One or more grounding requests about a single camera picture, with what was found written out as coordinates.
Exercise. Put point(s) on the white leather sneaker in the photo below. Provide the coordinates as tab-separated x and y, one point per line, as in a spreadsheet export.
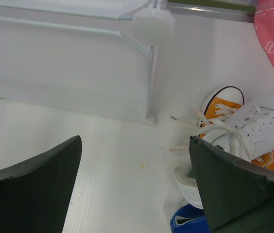
187	185
247	132

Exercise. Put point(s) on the white plastic shoe cabinet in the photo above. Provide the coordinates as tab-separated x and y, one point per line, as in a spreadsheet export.
94	56

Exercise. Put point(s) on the orange canvas sneaker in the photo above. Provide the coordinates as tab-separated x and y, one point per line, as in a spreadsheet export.
231	97

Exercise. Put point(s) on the blue canvas sneaker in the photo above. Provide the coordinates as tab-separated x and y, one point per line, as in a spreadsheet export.
189	219

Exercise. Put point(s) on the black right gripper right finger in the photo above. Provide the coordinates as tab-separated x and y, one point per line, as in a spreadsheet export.
237	196

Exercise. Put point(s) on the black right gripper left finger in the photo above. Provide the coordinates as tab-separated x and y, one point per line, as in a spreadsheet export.
35	194

